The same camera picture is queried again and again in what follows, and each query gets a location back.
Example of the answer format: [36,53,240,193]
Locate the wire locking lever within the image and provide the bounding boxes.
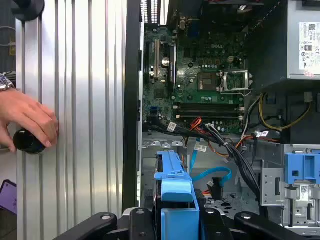
[219,89,253,98]

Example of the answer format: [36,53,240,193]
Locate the black RAM slot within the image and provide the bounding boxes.
[174,101,245,107]
[174,105,245,111]
[174,110,245,116]
[174,115,245,120]

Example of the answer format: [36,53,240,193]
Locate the small round black tool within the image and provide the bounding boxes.
[12,128,47,155]

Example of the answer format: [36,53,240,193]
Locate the black expansion slot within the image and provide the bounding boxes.
[144,41,151,83]

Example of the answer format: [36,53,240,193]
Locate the person's bare hand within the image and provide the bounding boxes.
[0,88,60,154]

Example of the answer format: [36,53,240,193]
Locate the hard disk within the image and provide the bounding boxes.
[151,149,208,240]

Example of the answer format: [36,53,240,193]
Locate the red orange yellow wires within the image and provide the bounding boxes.
[189,116,204,131]

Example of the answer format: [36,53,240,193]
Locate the grey power supply unit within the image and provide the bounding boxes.
[246,0,320,91]

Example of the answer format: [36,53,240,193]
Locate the black cable bundle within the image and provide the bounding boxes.
[146,117,263,208]

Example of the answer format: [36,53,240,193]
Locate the CPU socket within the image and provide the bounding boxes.
[197,72,221,92]

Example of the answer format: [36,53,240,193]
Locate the blue SATA disk wire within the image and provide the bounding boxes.
[188,142,233,192]

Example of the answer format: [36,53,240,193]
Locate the black plastic bracket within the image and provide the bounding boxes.
[11,0,46,20]

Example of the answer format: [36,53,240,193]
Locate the white expansion slot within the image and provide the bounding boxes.
[153,39,161,79]

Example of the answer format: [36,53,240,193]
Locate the green Dell motherboard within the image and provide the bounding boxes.
[142,23,248,134]

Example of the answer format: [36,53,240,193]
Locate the grey metal drive cage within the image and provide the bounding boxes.
[259,159,320,229]

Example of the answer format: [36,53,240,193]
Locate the metal socket cover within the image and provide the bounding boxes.
[216,70,251,93]

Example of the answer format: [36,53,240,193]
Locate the blue plastic drive latch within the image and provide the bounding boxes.
[284,150,320,185]

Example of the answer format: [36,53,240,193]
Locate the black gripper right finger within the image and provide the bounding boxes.
[199,207,309,240]

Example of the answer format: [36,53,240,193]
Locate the yellow power wires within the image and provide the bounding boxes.
[258,91,314,131]

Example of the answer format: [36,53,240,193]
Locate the grey metal disk bay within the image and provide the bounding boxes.
[141,137,190,201]

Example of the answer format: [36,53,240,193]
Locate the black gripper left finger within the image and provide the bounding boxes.
[53,206,162,240]

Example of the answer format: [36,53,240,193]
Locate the purple flat object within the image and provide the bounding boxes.
[0,179,18,216]

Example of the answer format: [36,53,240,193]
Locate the thin orange brown wires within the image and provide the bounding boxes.
[209,139,230,164]

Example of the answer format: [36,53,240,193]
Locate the white black wire bundle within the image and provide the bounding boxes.
[241,93,263,141]

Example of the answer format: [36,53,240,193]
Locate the silver wristwatch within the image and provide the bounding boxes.
[0,73,17,92]

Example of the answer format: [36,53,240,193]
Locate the black PC case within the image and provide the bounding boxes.
[121,0,320,240]

